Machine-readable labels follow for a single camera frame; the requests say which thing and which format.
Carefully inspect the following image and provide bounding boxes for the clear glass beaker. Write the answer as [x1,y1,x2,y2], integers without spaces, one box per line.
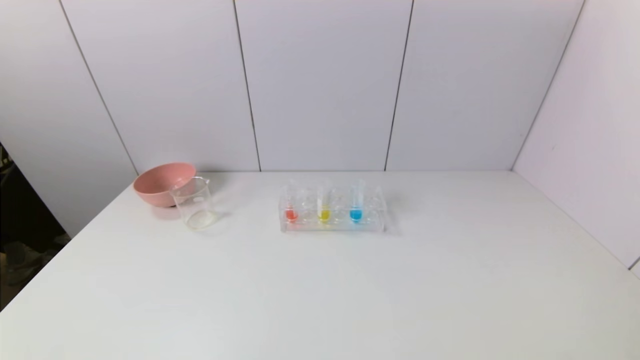
[169,176,219,231]

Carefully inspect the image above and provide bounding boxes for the test tube with yellow pigment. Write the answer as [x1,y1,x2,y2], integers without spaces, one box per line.
[317,180,333,225]

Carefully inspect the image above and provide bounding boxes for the pink plastic bowl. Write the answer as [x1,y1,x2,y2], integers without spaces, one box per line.
[133,162,197,208]

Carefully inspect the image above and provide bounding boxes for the test tube with red pigment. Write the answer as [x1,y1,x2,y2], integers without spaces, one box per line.
[285,181,300,224]

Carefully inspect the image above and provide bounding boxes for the clear acrylic test tube rack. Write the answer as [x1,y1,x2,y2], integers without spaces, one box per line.
[278,183,389,234]

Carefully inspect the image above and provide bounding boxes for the test tube with blue pigment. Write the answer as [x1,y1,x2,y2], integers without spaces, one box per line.
[349,179,365,224]

